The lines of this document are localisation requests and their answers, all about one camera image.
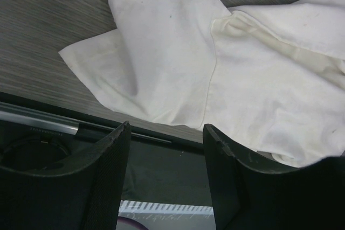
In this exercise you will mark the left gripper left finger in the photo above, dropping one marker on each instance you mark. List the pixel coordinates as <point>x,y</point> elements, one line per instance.
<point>82,191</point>

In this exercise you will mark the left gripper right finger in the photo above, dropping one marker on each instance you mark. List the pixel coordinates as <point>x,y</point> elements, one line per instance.
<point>250,191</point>

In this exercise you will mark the cream white t shirt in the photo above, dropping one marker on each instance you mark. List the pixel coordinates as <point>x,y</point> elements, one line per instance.
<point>271,77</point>

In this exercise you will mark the white slotted cable duct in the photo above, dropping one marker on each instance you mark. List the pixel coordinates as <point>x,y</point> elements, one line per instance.
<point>127,206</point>

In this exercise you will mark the aluminium frame rail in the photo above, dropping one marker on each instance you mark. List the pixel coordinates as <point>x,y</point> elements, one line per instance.
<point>38,119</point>

